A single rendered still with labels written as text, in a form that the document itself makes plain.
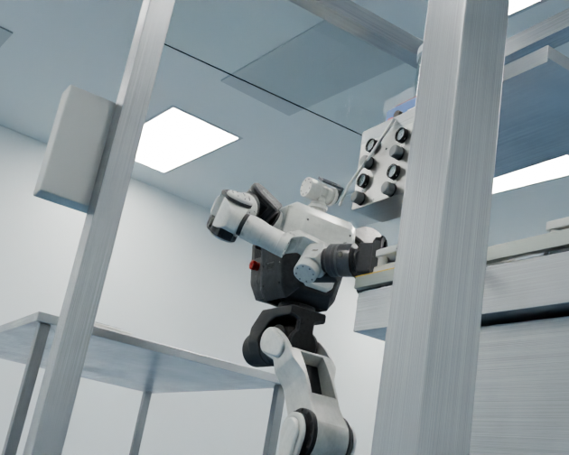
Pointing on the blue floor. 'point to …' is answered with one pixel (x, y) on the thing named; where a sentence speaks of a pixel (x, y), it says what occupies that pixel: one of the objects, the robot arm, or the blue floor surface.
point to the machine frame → (452, 269)
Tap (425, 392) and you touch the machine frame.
